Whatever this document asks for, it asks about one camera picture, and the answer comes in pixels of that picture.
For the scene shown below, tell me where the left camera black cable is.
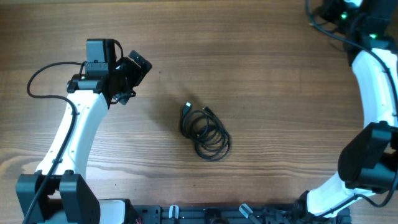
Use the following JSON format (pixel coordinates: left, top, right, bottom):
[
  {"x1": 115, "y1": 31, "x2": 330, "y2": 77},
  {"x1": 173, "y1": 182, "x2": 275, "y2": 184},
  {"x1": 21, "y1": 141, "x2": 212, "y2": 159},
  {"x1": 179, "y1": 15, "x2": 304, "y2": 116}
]
[{"x1": 21, "y1": 61, "x2": 85, "y2": 224}]

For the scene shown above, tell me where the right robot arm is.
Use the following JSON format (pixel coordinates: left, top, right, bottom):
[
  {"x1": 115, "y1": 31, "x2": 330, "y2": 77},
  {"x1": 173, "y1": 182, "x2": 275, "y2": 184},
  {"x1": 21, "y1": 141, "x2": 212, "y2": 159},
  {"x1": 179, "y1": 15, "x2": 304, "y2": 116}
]
[{"x1": 292, "y1": 1, "x2": 397, "y2": 223}]

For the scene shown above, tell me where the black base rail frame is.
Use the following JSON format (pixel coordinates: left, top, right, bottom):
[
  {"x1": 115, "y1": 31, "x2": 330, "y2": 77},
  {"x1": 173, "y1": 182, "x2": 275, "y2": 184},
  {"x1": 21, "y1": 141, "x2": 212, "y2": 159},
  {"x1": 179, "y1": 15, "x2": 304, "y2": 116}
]
[{"x1": 128, "y1": 204, "x2": 352, "y2": 224}]

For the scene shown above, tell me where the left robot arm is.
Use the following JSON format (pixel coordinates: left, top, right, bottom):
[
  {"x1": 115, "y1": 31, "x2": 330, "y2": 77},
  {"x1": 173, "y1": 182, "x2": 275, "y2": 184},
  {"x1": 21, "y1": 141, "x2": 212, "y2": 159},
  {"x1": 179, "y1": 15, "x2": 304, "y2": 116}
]
[{"x1": 16, "y1": 39, "x2": 152, "y2": 223}]

